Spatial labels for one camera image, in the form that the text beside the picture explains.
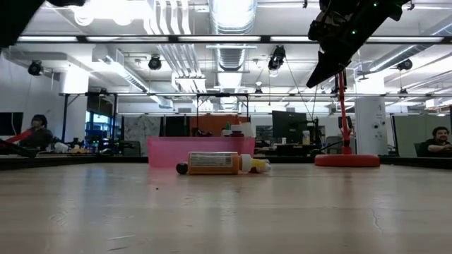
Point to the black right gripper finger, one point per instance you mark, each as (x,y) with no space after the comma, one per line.
(325,68)

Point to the green food coloring bottle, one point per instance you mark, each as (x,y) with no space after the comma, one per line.
(227,128)

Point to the yellow food coloring bottle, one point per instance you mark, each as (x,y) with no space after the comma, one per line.
(212,164)

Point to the pink plastic bin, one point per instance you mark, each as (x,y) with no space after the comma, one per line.
(166,151)

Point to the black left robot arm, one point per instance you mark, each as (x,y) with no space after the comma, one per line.
(14,17)

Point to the black computer monitor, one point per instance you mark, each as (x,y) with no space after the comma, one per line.
(287,125)
(10,123)

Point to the white round column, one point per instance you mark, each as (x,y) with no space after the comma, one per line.
(370,123)

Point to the red desk lamp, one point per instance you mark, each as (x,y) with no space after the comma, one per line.
(346,160)

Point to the grey partition panel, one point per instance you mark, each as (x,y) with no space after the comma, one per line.
(406,134)

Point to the orange partition panel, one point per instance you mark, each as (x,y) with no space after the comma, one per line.
(212,123)

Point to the person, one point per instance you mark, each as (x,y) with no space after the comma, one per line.
(438,143)
(37,135)

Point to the black overhead camera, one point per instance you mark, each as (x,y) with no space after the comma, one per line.
(405,65)
(277,58)
(154,63)
(35,68)

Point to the silver ventilation duct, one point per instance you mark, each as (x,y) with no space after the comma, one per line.
(231,17)

